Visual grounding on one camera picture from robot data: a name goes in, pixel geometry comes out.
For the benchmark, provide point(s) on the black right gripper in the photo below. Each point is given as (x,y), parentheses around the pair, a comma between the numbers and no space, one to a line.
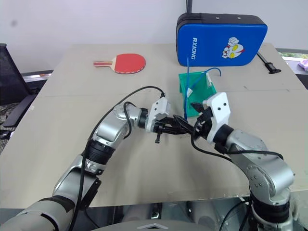
(204,122)

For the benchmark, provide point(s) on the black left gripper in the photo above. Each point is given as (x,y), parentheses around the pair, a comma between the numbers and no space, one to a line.
(161,121)

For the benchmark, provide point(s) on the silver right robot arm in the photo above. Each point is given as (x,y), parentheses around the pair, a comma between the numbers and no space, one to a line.
(264,166)

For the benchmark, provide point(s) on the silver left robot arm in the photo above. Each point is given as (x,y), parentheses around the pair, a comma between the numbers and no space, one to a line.
(108,130)

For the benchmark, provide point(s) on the green gift bag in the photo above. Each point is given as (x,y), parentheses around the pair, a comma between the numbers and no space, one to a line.
(202,92)

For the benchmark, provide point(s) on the red table tennis paddle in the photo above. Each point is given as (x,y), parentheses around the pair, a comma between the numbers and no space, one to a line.
(131,63)

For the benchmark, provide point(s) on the blue paddle case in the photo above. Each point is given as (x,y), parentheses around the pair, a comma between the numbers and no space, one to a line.
(216,38)

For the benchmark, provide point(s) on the black upright pole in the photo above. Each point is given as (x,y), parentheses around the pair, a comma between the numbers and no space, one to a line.
(189,6)

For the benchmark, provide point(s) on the pink cloth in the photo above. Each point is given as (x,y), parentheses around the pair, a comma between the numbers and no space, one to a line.
(304,64)

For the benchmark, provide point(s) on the black office chair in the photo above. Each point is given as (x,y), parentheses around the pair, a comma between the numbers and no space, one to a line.
(10,79)

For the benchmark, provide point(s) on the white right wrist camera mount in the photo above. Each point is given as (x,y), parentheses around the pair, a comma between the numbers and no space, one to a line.
(220,108)

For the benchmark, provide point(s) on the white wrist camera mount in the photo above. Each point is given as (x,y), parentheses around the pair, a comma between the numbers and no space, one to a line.
(220,108)
(160,107)

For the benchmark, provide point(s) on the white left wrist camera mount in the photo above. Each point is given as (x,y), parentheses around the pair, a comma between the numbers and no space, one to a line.
(160,107)

